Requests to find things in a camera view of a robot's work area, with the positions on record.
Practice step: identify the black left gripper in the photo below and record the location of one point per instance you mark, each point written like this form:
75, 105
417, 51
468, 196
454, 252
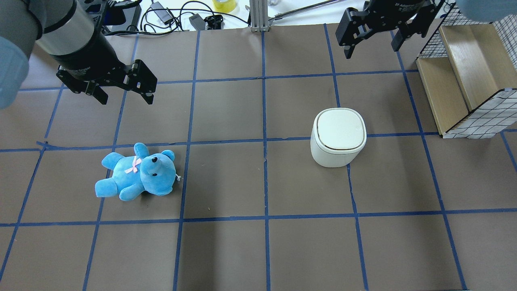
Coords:
89, 58

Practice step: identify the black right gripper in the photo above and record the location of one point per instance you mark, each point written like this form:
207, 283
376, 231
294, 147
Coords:
398, 8

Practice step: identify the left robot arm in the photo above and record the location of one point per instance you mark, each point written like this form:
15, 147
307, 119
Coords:
71, 32

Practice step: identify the white trash can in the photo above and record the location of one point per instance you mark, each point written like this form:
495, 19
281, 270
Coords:
337, 137

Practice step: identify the blue teddy bear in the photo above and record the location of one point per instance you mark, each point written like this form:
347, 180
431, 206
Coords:
142, 172

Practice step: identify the metal rod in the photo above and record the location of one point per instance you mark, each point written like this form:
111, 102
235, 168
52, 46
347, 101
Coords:
304, 9

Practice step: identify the grey power adapter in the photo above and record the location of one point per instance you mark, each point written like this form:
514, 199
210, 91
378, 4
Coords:
198, 23

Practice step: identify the yellow tape roll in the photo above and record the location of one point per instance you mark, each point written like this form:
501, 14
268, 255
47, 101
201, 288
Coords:
224, 6

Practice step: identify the wooden wire-mesh shelf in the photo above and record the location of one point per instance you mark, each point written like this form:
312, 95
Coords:
468, 70

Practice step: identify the aluminium frame post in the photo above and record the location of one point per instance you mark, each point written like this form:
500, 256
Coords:
259, 19

